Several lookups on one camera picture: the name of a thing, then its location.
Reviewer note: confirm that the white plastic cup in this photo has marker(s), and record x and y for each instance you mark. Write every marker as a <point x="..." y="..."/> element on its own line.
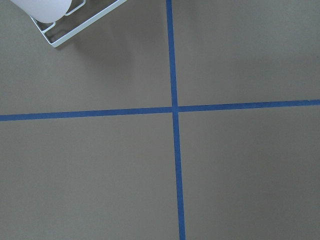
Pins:
<point x="44" y="11"/>

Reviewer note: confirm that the white wire cup rack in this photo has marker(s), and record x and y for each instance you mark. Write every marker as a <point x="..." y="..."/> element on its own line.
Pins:
<point x="80" y="15"/>

